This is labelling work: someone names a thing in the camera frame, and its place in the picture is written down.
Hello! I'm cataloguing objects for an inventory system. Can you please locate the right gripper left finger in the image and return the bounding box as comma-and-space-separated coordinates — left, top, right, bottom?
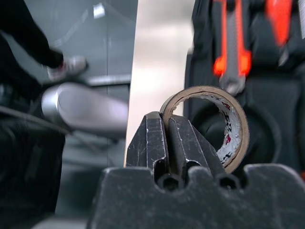
125, 111, 171, 168

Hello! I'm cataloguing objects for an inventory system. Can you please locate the orange tester screwdriver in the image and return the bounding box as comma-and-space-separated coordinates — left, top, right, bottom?
264, 0, 293, 67

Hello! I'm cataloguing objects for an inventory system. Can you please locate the black trouser leg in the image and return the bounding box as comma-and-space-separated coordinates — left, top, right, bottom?
0, 0, 65, 86

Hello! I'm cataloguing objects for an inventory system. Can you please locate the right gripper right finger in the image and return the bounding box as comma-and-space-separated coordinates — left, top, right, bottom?
168, 114, 226, 177

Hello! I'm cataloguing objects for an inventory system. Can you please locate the small black tape roll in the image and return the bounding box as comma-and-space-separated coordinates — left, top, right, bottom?
159, 85, 251, 174

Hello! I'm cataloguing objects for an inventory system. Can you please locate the black tool case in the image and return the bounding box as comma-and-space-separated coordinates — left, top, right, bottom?
183, 0, 305, 174

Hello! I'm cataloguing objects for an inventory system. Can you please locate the black orange utility knife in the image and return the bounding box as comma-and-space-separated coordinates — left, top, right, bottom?
213, 0, 253, 95

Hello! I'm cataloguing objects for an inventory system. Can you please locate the white pink sneaker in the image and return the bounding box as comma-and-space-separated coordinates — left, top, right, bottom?
47, 55, 87, 82

